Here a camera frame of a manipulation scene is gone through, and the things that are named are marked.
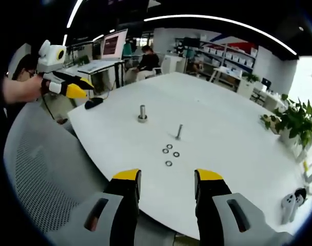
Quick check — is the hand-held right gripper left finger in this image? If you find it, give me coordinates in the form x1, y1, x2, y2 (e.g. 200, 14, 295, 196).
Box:
46, 168, 142, 246

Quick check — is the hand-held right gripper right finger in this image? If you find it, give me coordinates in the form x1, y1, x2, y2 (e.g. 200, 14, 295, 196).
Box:
194, 168, 293, 246

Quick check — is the thin threaded metal stud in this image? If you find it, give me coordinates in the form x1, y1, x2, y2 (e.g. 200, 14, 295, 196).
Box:
174, 124, 184, 141

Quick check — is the thick metal stud with base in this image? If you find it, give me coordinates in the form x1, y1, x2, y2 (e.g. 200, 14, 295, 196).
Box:
137, 104, 149, 124

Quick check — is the person's left hand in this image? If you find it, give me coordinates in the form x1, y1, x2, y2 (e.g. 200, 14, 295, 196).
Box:
27, 75, 45, 101

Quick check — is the black computer mouse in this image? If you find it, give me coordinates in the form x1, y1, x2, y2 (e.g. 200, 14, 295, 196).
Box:
84, 97, 104, 110

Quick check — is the person's head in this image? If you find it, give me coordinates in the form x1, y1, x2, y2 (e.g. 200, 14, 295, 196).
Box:
12, 53, 41, 81

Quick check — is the straight ceiling light strip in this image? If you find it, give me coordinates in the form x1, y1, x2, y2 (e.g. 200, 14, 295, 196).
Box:
66, 0, 84, 29

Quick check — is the open laptop pink screen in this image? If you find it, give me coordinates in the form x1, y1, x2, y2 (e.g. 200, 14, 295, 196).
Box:
77, 28, 129, 74

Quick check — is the white game controller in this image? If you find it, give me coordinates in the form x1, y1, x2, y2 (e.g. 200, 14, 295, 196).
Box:
281, 194, 298, 225

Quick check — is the grey mesh office chair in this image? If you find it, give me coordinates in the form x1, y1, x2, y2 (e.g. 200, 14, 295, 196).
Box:
3, 102, 113, 234

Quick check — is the black round device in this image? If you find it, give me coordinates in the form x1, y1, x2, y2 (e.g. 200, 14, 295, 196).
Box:
294, 188, 308, 206

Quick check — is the potted green plant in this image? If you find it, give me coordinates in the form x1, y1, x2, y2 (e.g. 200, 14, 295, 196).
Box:
260, 94, 312, 150

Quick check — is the white desk with slanted legs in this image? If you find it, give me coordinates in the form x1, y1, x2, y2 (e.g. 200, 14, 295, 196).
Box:
209, 66, 243, 89

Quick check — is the small green plant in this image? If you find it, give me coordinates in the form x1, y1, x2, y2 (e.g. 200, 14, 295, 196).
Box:
242, 72, 261, 84

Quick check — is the shelf with white bins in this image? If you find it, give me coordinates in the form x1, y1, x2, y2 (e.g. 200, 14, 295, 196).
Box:
174, 37, 258, 75

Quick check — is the long curved ceiling light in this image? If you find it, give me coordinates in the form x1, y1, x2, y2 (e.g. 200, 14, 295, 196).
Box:
143, 14, 298, 56

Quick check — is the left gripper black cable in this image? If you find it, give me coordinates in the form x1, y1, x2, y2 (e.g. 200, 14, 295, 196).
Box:
42, 93, 56, 121

